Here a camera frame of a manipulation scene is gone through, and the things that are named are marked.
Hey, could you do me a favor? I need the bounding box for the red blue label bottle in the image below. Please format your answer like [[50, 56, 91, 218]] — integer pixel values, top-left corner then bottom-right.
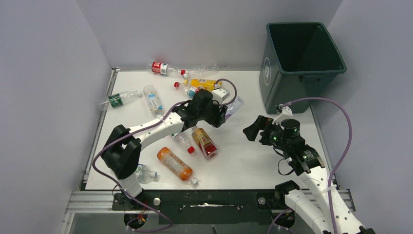
[[174, 82, 201, 99]]

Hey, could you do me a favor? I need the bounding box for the red label bottle at back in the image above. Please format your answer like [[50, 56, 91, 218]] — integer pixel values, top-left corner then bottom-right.
[[147, 61, 188, 78]]

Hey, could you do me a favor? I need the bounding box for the gold red energy drink bottle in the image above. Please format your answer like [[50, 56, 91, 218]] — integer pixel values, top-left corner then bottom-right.
[[191, 126, 218, 160]]

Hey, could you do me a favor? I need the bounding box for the slim white label bottle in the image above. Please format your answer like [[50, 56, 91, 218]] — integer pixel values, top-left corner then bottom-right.
[[143, 85, 164, 117]]

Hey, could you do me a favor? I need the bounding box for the red Nongfu label bottle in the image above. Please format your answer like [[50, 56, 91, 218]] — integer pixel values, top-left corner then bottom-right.
[[171, 132, 195, 154]]

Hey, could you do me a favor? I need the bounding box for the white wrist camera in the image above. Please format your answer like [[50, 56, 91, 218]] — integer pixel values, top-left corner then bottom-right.
[[272, 104, 293, 125], [211, 87, 230, 104]]

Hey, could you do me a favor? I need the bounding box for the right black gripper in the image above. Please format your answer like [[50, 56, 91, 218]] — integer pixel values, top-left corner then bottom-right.
[[243, 115, 289, 152]]

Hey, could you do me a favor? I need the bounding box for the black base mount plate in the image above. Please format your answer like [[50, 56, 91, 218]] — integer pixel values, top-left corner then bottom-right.
[[112, 189, 287, 225]]

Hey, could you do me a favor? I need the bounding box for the yellow juice bottle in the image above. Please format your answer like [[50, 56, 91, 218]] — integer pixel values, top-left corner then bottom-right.
[[184, 79, 222, 91]]

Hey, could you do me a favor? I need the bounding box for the green label bottle far left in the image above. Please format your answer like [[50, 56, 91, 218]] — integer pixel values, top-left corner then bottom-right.
[[98, 91, 143, 111]]

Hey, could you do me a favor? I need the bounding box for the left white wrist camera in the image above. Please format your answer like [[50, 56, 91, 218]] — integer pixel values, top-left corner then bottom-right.
[[211, 87, 230, 104]]

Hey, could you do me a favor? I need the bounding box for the dark green plastic bin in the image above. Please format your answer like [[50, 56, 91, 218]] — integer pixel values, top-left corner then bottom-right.
[[259, 22, 347, 115]]

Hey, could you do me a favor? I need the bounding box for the blue white label bottle front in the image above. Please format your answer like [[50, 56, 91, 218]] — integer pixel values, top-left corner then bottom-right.
[[135, 164, 157, 184]]

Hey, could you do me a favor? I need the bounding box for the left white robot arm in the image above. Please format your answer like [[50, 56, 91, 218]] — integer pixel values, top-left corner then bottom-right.
[[92, 89, 227, 198]]

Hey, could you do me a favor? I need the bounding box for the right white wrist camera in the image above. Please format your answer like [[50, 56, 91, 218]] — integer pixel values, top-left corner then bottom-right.
[[272, 104, 293, 125]]

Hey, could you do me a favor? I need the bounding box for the orange tea bottle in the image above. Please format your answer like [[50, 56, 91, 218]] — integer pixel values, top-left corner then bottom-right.
[[157, 147, 199, 186]]

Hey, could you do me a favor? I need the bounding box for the purple label clear bottle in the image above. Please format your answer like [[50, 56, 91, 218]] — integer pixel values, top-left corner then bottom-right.
[[225, 96, 244, 119]]

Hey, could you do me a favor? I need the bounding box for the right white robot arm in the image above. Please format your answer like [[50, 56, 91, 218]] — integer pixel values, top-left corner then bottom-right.
[[243, 116, 374, 234]]

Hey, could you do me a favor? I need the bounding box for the clear crushed bottle at back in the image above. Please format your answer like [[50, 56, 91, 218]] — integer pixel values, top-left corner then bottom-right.
[[182, 63, 219, 79]]

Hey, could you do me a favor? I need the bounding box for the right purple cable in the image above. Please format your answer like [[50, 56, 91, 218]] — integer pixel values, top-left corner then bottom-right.
[[276, 97, 353, 234]]

